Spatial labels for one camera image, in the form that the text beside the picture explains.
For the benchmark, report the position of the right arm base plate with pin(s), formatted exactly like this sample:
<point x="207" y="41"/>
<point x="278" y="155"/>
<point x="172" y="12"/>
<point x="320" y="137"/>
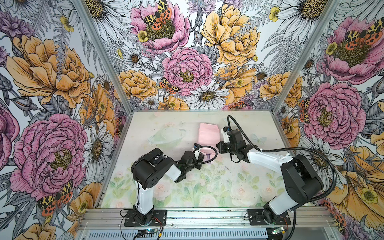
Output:
<point x="259" y="217"/>

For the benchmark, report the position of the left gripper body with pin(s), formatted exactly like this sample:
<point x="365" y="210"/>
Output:
<point x="197" y="165"/>

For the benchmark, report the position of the aluminium front rail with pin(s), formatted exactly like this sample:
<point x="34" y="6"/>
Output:
<point x="308" y="223"/>

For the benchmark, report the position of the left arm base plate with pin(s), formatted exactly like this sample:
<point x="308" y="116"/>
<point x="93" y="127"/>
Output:
<point x="154" y="218"/>

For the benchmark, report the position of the purple wrapping paper sheet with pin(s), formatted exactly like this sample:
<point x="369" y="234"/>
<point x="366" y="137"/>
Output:
<point x="208" y="135"/>

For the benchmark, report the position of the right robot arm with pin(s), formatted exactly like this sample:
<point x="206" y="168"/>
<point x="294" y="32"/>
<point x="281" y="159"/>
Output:
<point x="300" y="179"/>

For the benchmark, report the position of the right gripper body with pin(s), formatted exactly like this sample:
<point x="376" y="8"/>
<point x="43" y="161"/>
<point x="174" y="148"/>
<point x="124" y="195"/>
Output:
<point x="227" y="148"/>

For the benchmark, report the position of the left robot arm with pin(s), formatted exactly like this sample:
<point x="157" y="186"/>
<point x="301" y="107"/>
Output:
<point x="150" y="168"/>

